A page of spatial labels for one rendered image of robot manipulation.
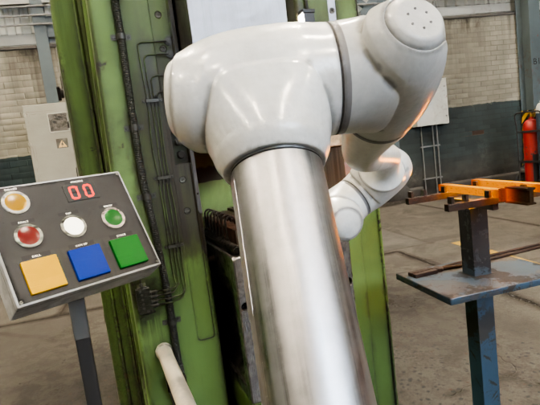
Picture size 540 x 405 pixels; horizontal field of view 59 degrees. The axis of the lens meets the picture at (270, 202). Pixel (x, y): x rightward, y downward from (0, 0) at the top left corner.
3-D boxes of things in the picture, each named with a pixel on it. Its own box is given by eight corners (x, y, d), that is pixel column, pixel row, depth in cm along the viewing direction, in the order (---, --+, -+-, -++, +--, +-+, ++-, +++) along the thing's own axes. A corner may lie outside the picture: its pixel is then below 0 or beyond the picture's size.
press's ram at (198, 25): (321, 90, 147) (306, -44, 142) (200, 100, 134) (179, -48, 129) (272, 106, 186) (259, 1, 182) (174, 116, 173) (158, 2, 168)
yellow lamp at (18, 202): (28, 210, 105) (24, 191, 104) (4, 214, 103) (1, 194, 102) (30, 209, 107) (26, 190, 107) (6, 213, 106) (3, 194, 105)
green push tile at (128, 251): (149, 259, 116) (137, 232, 117) (121, 268, 110) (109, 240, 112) (146, 262, 117) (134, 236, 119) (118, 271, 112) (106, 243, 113)
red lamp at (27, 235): (41, 244, 102) (38, 224, 102) (18, 248, 101) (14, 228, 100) (42, 242, 105) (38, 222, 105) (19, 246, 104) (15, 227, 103)
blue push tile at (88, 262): (111, 271, 109) (99, 242, 110) (80, 280, 103) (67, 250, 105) (109, 274, 110) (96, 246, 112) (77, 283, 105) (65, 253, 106)
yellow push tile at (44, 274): (68, 283, 102) (56, 253, 103) (32, 294, 96) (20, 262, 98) (66, 287, 103) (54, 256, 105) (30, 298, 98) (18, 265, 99)
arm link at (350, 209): (312, 246, 115) (352, 214, 118) (344, 258, 101) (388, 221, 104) (289, 210, 112) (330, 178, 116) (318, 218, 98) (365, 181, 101)
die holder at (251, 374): (362, 368, 153) (349, 233, 148) (252, 404, 140) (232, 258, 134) (292, 317, 205) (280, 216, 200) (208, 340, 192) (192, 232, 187)
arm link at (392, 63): (405, 65, 68) (312, 75, 67) (454, -39, 51) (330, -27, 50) (429, 146, 63) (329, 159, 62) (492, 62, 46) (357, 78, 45)
